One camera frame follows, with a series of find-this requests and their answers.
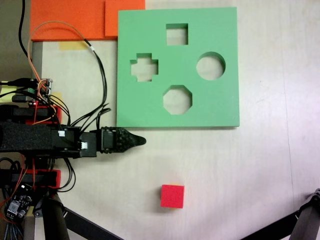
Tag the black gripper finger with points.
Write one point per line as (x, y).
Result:
(132, 140)

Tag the red square block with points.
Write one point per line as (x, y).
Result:
(172, 196)

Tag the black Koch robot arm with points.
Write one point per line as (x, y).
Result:
(30, 137)

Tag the large orange foam block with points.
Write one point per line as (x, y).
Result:
(67, 20)

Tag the red and black table clamp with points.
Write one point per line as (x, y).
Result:
(58, 115)
(58, 178)

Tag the pale yellow sticky note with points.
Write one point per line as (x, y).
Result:
(58, 95)

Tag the green shape sorting board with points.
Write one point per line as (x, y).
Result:
(175, 62)

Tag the black tripod leg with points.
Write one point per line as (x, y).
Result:
(55, 220)

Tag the black power plug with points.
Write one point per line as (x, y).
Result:
(20, 98)

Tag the wide yellow tape strip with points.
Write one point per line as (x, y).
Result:
(72, 45)

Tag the grey metal bar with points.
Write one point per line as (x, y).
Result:
(31, 228)
(37, 60)

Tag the small black circuit board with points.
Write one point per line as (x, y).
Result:
(15, 207)

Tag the grey notched tripod leg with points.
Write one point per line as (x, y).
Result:
(306, 220)

